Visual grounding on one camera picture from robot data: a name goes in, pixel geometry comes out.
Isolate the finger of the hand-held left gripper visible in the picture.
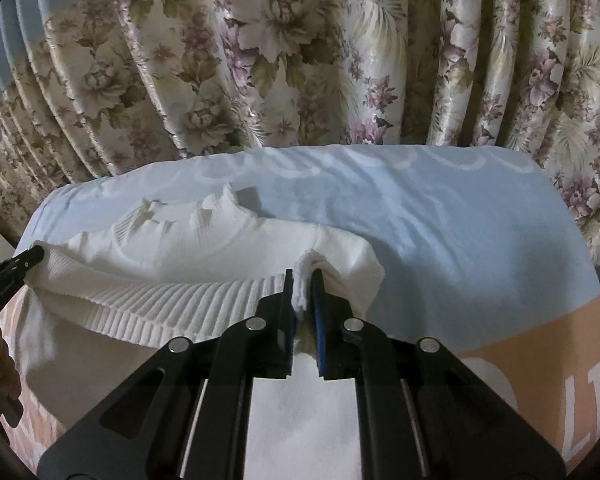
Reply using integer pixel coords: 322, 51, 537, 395
0, 245, 46, 306

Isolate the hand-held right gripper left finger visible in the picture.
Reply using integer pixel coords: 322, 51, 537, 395
36, 268, 297, 480

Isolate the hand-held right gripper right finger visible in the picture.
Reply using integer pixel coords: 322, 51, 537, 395
311, 268, 567, 480

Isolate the white knit sweater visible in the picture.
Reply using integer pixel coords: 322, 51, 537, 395
17, 185, 387, 480

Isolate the peach and blue printed bedsheet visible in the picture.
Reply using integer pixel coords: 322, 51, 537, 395
0, 144, 600, 480

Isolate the blue and floral curtain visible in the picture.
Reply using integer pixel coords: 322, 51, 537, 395
0, 0, 600, 266

